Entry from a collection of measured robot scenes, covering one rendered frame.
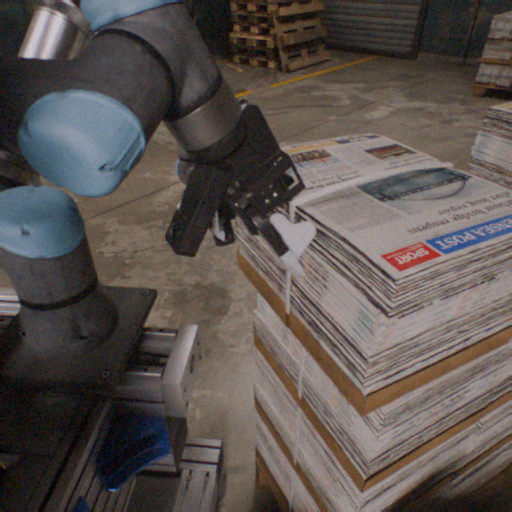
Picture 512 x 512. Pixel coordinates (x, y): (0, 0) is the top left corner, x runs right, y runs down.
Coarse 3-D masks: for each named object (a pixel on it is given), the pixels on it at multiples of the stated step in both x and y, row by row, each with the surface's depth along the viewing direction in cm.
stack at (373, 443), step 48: (288, 336) 78; (432, 384) 60; (480, 384) 69; (288, 432) 92; (336, 432) 71; (384, 432) 60; (432, 432) 71; (480, 432) 83; (288, 480) 102; (336, 480) 77; (384, 480) 72; (432, 480) 87; (480, 480) 109
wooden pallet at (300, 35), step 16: (272, 16) 591; (288, 16) 616; (304, 16) 644; (304, 32) 629; (320, 32) 659; (288, 48) 623; (304, 48) 649; (320, 48) 680; (288, 64) 609; (304, 64) 636
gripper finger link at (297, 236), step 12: (276, 216) 50; (276, 228) 50; (288, 228) 51; (300, 228) 51; (312, 228) 51; (264, 240) 51; (288, 240) 51; (300, 240) 51; (288, 252) 50; (300, 252) 52; (288, 264) 51
